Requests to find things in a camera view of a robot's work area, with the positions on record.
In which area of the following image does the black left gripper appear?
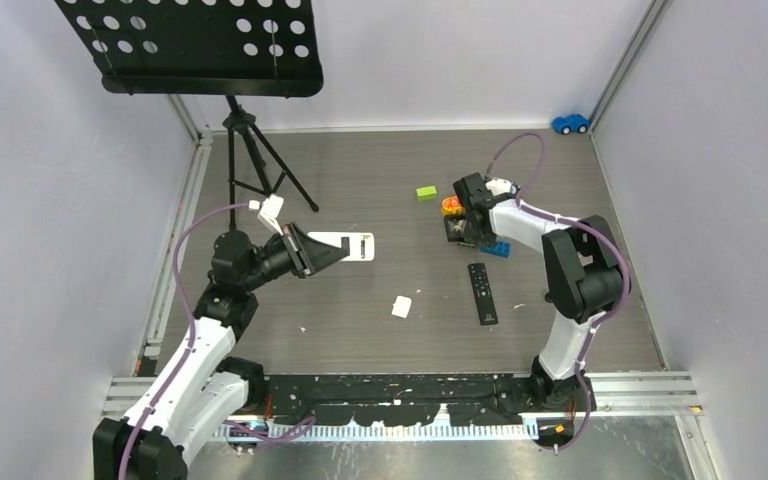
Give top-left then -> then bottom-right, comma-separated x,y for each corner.
242,222 -> 346,292

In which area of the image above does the red and white remote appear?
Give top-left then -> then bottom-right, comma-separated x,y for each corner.
308,231 -> 375,262

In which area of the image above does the black remote control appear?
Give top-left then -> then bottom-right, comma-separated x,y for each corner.
468,263 -> 499,326

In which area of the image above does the white remote battery cover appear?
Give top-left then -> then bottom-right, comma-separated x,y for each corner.
391,295 -> 412,319

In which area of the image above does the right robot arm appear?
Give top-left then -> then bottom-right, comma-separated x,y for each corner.
453,173 -> 631,411

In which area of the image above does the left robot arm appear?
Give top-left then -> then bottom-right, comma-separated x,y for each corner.
92,223 -> 356,479

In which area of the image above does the blue flat brick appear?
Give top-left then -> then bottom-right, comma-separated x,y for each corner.
480,241 -> 511,258

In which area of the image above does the orange yellow toy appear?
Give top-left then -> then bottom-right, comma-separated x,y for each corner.
441,196 -> 465,216

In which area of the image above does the lime green block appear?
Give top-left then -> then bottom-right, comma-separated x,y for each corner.
415,185 -> 438,201

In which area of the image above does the blue toy car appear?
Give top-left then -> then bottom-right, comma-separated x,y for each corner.
551,114 -> 590,135

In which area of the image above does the black tripod music stand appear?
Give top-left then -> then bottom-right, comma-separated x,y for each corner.
56,0 -> 324,212

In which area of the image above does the black square frame box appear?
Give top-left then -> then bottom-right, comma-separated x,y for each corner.
443,215 -> 474,247

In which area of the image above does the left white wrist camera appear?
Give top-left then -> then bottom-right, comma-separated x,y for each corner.
247,194 -> 284,236

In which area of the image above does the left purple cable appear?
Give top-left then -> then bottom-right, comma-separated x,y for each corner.
117,201 -> 317,480

